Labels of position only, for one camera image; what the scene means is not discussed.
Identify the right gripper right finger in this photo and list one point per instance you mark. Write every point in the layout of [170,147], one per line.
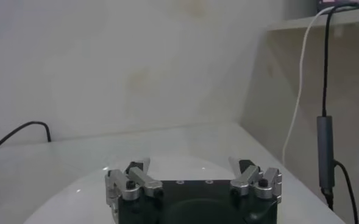
[249,181]

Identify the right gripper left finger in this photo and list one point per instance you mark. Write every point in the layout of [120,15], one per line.
[136,182]

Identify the round white plate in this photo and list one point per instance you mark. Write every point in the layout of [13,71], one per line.
[75,207]

